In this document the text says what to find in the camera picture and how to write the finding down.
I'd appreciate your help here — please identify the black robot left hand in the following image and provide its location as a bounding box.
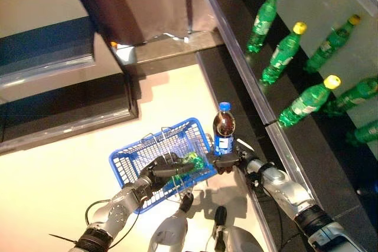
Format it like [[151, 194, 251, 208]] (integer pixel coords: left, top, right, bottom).
[[138, 151, 195, 189]]

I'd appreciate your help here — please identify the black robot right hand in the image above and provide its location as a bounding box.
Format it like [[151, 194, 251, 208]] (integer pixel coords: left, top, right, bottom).
[[206, 142, 252, 176]]

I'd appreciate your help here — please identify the Pepsi cola bottle blue cap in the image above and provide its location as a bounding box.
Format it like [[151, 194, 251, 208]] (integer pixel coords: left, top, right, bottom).
[[212, 102, 236, 157]]

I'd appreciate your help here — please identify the blue plastic shopping basket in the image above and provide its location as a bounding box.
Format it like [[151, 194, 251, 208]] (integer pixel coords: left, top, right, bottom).
[[108, 117, 218, 215]]

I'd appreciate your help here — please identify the grey robot left leg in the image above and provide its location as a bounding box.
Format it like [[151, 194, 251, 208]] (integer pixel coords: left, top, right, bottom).
[[147, 192, 195, 252]]

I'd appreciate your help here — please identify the grey robot leg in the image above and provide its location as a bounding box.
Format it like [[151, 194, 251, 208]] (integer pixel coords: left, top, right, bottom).
[[211, 205, 263, 252], [147, 192, 195, 252]]

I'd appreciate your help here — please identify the grey robot right leg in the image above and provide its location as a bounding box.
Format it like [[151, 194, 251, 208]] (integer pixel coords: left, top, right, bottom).
[[211, 205, 263, 252]]

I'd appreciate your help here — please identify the dark neighbouring shelf unit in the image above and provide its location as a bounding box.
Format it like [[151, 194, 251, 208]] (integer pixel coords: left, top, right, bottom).
[[0, 0, 139, 155]]

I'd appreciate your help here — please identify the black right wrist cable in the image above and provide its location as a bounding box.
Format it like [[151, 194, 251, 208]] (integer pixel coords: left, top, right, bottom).
[[274, 198, 299, 252]]

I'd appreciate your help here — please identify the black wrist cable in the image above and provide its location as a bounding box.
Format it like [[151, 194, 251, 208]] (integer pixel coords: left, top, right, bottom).
[[274, 198, 299, 252], [48, 200, 139, 252]]

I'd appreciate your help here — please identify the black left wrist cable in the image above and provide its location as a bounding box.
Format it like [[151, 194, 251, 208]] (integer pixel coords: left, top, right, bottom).
[[48, 200, 139, 252]]

